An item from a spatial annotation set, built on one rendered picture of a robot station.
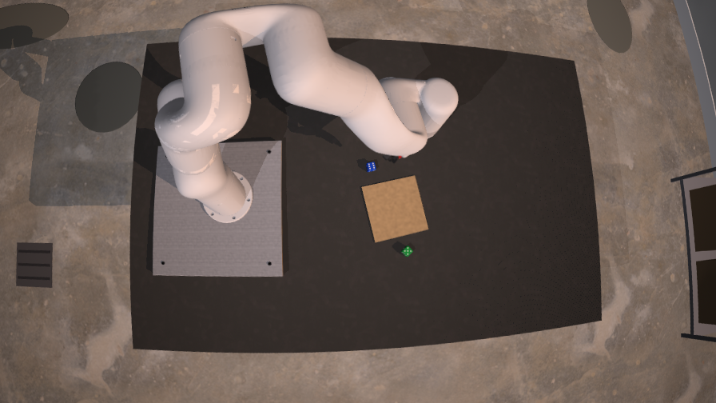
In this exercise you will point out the tan square mat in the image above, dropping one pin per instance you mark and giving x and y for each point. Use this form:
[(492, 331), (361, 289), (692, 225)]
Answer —
[(394, 208)]

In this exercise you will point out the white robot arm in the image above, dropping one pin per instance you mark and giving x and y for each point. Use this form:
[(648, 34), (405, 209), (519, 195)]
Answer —
[(305, 72)]

